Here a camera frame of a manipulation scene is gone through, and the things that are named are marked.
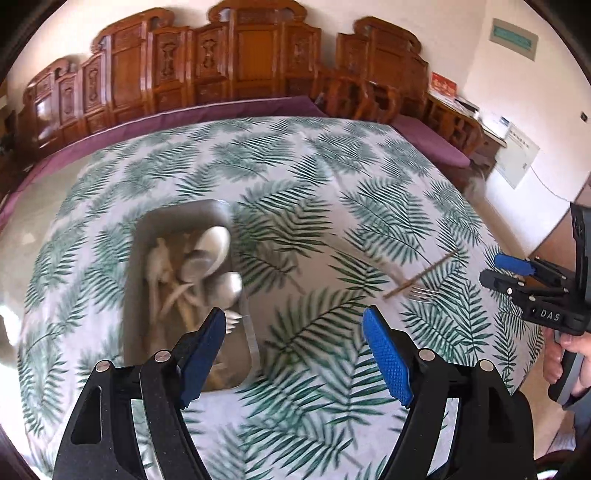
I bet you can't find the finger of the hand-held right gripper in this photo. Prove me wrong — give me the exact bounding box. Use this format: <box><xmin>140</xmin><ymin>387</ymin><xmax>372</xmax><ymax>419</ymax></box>
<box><xmin>493</xmin><ymin>253</ymin><xmax>575</xmax><ymax>284</ymax></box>
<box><xmin>479</xmin><ymin>270</ymin><xmax>573</xmax><ymax>305</ymax></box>

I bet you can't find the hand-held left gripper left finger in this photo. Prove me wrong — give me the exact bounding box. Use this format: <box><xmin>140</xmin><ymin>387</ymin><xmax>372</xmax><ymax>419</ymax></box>
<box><xmin>52</xmin><ymin>307</ymin><xmax>228</xmax><ymax>480</ymax></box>

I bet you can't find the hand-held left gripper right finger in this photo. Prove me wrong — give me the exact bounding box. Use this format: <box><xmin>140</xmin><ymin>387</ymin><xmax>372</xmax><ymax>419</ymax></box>
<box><xmin>361</xmin><ymin>305</ymin><xmax>539</xmax><ymax>480</ymax></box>

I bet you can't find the metal tray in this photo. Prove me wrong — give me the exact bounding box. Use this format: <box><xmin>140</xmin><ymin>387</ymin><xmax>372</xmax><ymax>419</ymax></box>
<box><xmin>122</xmin><ymin>199</ymin><xmax>259</xmax><ymax>393</ymax></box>

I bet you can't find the metal fork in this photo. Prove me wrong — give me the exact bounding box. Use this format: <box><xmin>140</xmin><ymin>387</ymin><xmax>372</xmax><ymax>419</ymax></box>
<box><xmin>337</xmin><ymin>247</ymin><xmax>437</xmax><ymax>303</ymax></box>

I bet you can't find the metal spoon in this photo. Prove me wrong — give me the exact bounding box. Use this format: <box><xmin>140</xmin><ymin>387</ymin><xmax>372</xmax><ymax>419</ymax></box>
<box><xmin>179</xmin><ymin>251</ymin><xmax>218</xmax><ymax>284</ymax></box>
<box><xmin>210</xmin><ymin>271</ymin><xmax>244</xmax><ymax>310</ymax></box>

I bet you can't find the bamboo chopstick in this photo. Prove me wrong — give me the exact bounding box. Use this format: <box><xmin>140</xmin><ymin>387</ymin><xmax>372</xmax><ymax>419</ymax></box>
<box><xmin>382</xmin><ymin>249</ymin><xmax>461</xmax><ymax>301</ymax></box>

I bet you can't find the long cream spoon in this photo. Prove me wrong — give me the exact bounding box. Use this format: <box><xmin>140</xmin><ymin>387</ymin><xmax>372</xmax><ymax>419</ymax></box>
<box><xmin>145</xmin><ymin>237</ymin><xmax>169</xmax><ymax>344</ymax></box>

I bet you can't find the white spoon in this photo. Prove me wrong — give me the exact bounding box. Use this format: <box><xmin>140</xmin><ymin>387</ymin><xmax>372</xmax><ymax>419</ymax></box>
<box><xmin>185</xmin><ymin>225</ymin><xmax>232</xmax><ymax>296</ymax></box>

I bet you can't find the person's right forearm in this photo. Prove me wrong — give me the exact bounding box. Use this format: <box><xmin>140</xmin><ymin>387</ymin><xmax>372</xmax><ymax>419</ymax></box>
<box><xmin>569</xmin><ymin>390</ymin><xmax>591</xmax><ymax>450</ymax></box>

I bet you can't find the person's right hand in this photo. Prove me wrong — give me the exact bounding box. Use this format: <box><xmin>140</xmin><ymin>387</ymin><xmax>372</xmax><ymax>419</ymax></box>
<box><xmin>543</xmin><ymin>333</ymin><xmax>591</xmax><ymax>395</ymax></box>

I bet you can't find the wooden side table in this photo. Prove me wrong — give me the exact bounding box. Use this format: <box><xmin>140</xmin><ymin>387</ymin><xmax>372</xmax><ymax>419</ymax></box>
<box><xmin>471</xmin><ymin>134</ymin><xmax>502</xmax><ymax>171</ymax></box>

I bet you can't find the short purple seat cushion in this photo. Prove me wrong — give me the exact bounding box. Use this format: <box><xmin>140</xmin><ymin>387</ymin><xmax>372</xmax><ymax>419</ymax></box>
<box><xmin>392</xmin><ymin>113</ymin><xmax>471</xmax><ymax>168</ymax></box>

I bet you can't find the red calendar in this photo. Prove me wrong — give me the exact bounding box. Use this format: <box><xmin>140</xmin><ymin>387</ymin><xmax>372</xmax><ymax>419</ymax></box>
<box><xmin>429</xmin><ymin>71</ymin><xmax>458</xmax><ymax>97</ymax></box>

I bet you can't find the leaf print tablecloth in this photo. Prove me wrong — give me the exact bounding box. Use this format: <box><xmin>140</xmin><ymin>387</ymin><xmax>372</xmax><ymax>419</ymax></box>
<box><xmin>18</xmin><ymin>115</ymin><xmax>546</xmax><ymax>480</ymax></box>

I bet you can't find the wooden armchair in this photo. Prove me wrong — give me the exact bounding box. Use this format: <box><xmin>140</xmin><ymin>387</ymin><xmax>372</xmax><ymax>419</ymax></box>
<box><xmin>311</xmin><ymin>67</ymin><xmax>402</xmax><ymax>124</ymax></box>

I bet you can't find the long purple seat cushion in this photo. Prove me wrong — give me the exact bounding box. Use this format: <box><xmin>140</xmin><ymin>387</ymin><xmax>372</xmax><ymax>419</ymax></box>
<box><xmin>0</xmin><ymin>95</ymin><xmax>324</xmax><ymax>217</ymax></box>

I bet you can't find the short carved wooden sofa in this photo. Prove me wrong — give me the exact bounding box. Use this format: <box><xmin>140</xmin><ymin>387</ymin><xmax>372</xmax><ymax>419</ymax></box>
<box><xmin>335</xmin><ymin>16</ymin><xmax>485</xmax><ymax>158</ymax></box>

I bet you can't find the long carved wooden sofa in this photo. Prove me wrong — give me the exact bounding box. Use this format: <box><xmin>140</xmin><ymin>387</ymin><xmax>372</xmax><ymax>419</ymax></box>
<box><xmin>21</xmin><ymin>0</ymin><xmax>324</xmax><ymax>153</ymax></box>

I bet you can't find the white cable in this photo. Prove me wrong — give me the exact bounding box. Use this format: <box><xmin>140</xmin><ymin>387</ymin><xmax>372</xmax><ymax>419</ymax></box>
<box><xmin>530</xmin><ymin>165</ymin><xmax>572</xmax><ymax>200</ymax></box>

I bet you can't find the white wall panel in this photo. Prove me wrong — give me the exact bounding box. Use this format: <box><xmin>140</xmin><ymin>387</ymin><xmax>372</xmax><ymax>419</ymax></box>
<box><xmin>494</xmin><ymin>131</ymin><xmax>541</xmax><ymax>189</ymax></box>

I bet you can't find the white wall device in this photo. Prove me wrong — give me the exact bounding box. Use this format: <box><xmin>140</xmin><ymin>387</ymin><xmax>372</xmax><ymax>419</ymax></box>
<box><xmin>480</xmin><ymin>115</ymin><xmax>513</xmax><ymax>138</ymax></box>

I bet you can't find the green wall sign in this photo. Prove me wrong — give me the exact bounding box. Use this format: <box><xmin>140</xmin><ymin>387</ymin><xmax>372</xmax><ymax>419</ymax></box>
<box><xmin>488</xmin><ymin>17</ymin><xmax>539</xmax><ymax>63</ymax></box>

